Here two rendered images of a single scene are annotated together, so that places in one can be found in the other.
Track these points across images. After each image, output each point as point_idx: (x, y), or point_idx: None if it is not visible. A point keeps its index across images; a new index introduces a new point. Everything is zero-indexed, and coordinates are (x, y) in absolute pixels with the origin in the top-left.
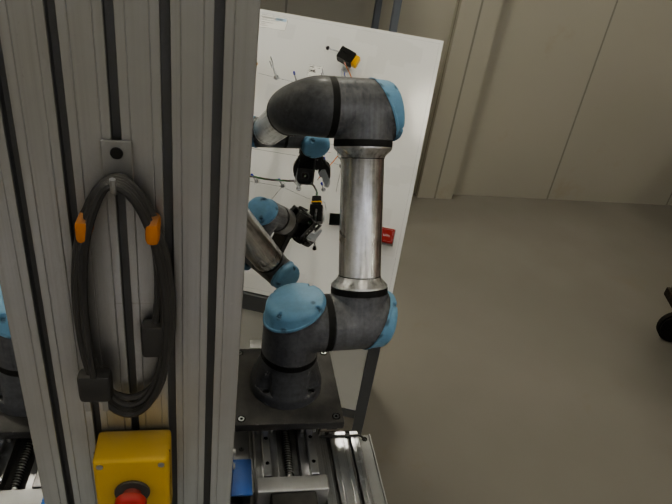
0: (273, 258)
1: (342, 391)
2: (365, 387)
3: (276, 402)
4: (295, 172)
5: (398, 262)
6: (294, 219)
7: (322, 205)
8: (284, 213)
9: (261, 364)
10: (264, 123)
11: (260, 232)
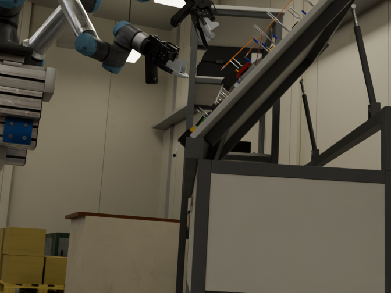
0: (78, 28)
1: (191, 265)
2: (192, 250)
3: None
4: (197, 34)
5: (235, 88)
6: (142, 37)
7: (231, 70)
8: (132, 29)
9: None
10: None
11: (74, 10)
